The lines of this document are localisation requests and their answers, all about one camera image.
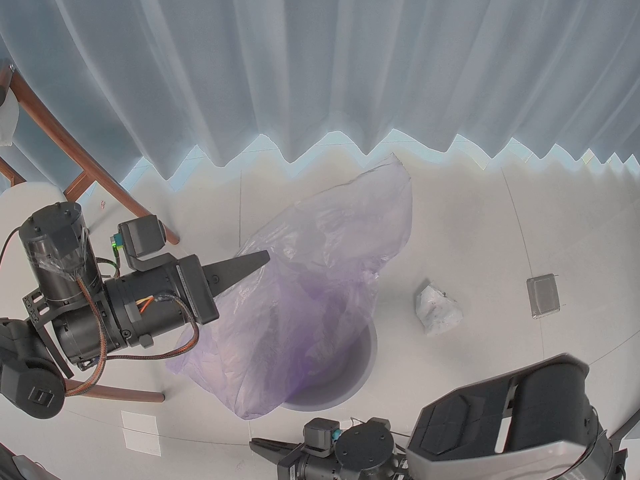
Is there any white paper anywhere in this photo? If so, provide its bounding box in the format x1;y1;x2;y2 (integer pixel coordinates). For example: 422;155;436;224
414;283;463;338

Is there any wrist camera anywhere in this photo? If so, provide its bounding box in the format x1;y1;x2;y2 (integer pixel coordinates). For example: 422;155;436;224
303;417;342;461
110;214;179;274

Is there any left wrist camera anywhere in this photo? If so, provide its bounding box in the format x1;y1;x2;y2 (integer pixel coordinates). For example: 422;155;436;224
110;214;179;274

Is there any white trash bin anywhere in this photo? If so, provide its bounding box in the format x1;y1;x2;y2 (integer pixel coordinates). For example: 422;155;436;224
280;313;379;413

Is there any white curtain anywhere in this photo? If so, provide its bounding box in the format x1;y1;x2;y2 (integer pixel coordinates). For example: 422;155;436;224
0;0;640;181

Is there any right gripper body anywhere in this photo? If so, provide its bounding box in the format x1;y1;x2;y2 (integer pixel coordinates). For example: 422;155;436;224
276;454;342;480

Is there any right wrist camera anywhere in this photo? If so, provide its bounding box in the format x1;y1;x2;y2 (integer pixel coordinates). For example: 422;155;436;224
303;417;342;461

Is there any purple plastic bag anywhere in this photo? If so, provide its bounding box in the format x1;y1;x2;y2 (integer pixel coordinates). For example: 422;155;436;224
165;152;415;421

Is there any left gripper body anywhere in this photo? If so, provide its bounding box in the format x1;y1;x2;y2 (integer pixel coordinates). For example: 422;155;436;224
105;254;221;351

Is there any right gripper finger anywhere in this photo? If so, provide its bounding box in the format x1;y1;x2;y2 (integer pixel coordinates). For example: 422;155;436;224
249;438;303;471

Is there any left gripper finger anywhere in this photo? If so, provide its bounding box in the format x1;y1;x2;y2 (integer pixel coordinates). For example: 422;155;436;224
202;249;272;300

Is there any wooden chair white cushion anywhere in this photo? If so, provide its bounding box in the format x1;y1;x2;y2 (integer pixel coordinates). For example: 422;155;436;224
0;60;181;406

